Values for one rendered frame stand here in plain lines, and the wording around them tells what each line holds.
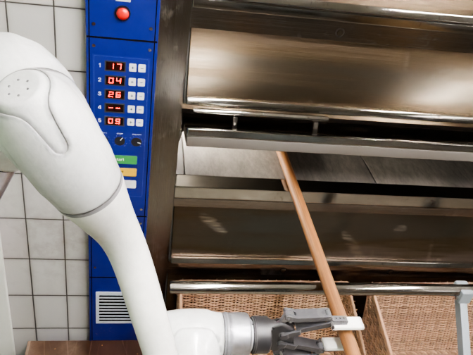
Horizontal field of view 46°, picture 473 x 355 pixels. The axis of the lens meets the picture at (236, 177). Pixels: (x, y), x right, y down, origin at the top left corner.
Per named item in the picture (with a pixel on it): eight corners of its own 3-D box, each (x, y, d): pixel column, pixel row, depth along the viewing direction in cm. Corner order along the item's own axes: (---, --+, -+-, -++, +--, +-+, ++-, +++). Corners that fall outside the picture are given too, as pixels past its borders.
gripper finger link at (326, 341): (325, 349, 117) (324, 351, 117) (357, 348, 118) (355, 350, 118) (322, 337, 119) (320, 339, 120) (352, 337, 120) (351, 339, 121)
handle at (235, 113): (192, 132, 132) (191, 129, 134) (325, 139, 138) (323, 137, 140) (193, 108, 130) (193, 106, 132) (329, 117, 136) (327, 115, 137)
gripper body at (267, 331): (249, 306, 114) (293, 306, 116) (243, 334, 119) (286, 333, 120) (255, 335, 108) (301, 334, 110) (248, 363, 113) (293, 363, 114)
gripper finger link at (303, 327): (276, 325, 116) (276, 321, 115) (329, 314, 116) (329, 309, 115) (280, 341, 113) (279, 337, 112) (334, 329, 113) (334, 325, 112)
